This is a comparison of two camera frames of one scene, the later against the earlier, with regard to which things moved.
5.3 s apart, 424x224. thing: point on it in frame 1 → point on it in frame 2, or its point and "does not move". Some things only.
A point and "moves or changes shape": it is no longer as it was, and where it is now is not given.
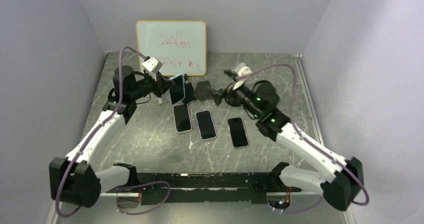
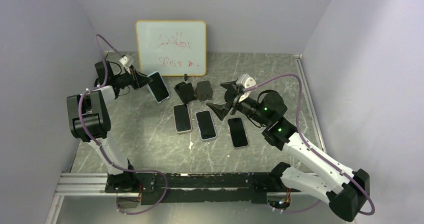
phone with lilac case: (206, 125) does not move
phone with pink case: (238, 135) does not move
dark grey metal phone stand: (203, 90) does not move
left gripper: (160, 84) → (137, 79)
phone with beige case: (182, 118) does not move
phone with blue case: (177, 91) moves or changes shape
